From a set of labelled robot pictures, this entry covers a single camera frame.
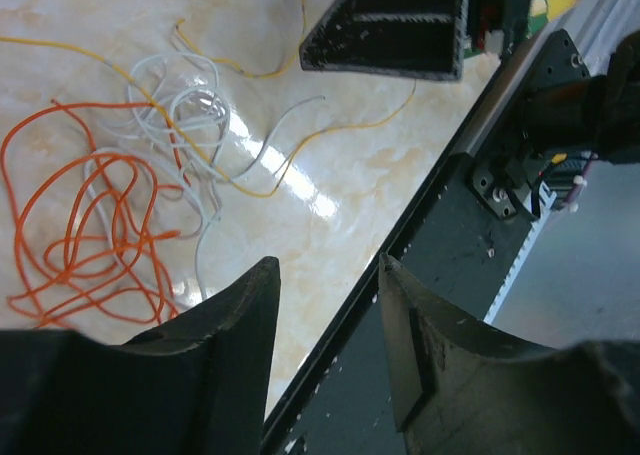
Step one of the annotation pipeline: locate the green orange sponge pack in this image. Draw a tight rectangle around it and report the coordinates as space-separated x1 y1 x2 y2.
464 0 577 59

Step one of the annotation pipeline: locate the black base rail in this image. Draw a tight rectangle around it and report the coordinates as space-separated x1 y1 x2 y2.
259 24 640 455

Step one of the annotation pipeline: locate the orange wire tangle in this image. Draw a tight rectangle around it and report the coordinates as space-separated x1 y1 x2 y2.
0 99 194 329

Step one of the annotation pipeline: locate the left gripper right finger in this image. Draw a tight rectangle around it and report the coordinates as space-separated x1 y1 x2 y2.
379 255 639 454

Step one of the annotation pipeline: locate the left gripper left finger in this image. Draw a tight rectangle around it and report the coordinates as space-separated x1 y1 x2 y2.
1 257 281 454

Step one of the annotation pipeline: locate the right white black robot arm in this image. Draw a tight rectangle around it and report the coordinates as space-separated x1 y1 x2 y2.
299 0 639 221

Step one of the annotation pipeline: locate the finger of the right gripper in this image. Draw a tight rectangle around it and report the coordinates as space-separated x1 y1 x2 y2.
299 0 469 81

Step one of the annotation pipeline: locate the white wire tangle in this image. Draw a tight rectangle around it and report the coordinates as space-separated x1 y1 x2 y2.
84 52 326 301

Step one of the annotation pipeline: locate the yellow wire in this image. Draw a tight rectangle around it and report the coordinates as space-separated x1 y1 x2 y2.
0 0 419 199

